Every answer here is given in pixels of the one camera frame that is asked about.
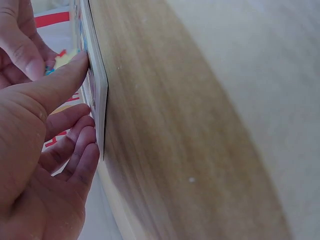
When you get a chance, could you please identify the person's left hand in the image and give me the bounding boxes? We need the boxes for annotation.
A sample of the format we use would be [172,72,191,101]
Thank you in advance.
[0,51,101,240]

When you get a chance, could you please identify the yellow puzzle piece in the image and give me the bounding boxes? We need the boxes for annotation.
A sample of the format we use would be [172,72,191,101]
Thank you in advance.
[44,48,81,77]

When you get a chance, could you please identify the person's right hand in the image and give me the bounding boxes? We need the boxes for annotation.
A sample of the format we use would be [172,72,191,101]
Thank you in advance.
[0,0,59,90]

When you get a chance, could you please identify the white puzzle board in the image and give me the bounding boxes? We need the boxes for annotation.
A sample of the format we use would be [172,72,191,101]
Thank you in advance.
[71,0,109,161]

